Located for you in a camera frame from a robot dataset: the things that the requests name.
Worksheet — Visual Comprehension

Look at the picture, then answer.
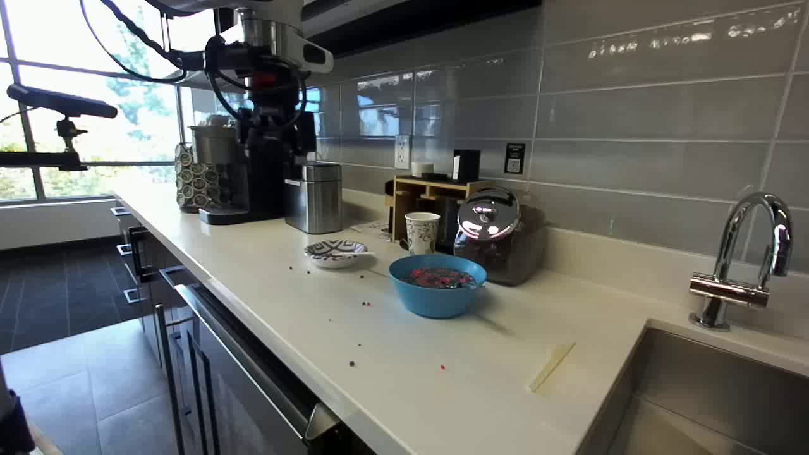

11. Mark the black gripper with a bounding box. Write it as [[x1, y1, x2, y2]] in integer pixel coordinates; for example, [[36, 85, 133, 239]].
[[243, 65, 310, 138]]

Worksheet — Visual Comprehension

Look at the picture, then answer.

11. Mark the wooden countertop organizer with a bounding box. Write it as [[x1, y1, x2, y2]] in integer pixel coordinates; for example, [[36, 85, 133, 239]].
[[387, 175, 492, 248]]

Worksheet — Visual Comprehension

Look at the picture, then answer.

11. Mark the blue patterned paper bowl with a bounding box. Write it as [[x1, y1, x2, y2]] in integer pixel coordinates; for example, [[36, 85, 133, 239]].
[[304, 237, 372, 271]]

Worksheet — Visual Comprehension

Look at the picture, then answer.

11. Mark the black coffee maker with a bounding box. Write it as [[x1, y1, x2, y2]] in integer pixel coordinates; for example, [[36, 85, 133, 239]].
[[187, 110, 294, 228]]

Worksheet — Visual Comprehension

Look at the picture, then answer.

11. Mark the black wall outlet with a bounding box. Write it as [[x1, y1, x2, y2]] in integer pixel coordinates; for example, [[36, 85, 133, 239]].
[[500, 142, 527, 177]]

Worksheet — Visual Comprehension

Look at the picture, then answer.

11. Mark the chrome faucet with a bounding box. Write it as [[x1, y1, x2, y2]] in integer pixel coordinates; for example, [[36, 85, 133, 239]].
[[684, 189, 795, 333]]

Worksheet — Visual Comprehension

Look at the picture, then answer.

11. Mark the white paper coffee cup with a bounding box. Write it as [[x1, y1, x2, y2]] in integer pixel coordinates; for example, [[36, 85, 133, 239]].
[[402, 209, 443, 254]]

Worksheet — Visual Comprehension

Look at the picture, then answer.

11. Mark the dark cabinet drawer unit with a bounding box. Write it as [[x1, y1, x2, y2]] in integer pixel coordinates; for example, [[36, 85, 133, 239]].
[[109, 199, 175, 339]]

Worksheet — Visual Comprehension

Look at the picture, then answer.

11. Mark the dark overhead cabinet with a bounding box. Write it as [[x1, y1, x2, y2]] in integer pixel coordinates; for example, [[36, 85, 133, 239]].
[[300, 0, 543, 59]]

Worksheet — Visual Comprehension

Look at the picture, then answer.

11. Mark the black camera on stand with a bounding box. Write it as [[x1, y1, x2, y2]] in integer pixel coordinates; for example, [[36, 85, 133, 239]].
[[0, 81, 120, 175]]

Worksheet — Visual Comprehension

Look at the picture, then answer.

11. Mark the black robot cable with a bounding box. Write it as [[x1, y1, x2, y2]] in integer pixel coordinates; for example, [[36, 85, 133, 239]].
[[76, 0, 254, 85]]

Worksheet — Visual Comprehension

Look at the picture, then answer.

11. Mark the black cylindrical container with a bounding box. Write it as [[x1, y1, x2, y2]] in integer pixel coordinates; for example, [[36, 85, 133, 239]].
[[435, 198, 463, 254]]

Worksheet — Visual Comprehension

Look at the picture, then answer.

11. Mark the steel canister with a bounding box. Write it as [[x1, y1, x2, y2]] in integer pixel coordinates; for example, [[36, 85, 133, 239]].
[[282, 160, 347, 237]]

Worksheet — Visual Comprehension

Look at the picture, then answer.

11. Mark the black packet holder box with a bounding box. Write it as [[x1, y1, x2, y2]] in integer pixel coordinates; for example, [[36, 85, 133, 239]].
[[450, 147, 483, 184]]

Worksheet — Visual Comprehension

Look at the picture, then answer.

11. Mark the stainless dishwasher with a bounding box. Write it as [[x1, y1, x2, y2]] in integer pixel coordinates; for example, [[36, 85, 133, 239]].
[[157, 262, 343, 455]]

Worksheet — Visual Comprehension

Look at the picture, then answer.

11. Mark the colourful beads pile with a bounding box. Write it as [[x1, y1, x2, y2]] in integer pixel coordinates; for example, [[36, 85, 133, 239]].
[[410, 265, 478, 291]]

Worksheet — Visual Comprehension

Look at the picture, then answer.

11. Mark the steel sink basin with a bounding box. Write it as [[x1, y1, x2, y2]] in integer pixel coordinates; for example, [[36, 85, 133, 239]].
[[579, 321, 809, 455]]

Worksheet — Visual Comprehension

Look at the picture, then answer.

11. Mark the pale yellow straw wrapper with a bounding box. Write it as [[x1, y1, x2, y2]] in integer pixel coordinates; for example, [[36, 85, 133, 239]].
[[526, 339, 582, 397]]

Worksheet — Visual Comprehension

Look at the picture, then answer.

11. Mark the patterned packet bag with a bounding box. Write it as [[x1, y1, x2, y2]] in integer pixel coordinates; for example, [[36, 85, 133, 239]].
[[172, 138, 209, 214]]

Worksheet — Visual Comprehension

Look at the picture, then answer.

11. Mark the blue plastic bowl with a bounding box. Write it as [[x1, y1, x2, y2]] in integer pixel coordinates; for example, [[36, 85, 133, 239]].
[[387, 253, 489, 321]]

